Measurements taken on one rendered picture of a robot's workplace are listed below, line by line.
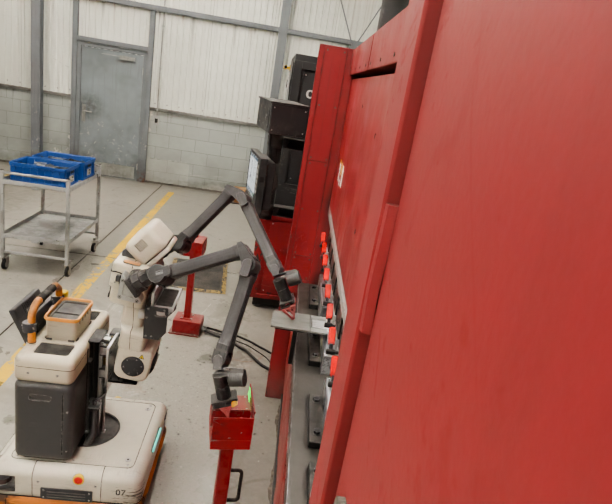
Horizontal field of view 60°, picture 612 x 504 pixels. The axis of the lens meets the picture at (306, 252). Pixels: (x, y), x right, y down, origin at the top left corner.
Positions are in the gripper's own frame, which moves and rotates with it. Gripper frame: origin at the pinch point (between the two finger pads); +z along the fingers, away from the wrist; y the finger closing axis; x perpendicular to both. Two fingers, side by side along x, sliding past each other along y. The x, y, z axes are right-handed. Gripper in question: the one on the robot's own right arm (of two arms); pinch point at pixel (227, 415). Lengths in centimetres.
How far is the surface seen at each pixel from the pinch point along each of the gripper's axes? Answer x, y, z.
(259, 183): 145, 37, -59
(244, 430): -4.9, 5.5, 4.9
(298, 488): -49, 20, -4
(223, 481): 2.4, -7.2, 33.7
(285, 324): 40, 31, -14
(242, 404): 8.3, 6.2, 2.2
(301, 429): -20.0, 26.5, -1.9
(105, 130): 785, -162, -49
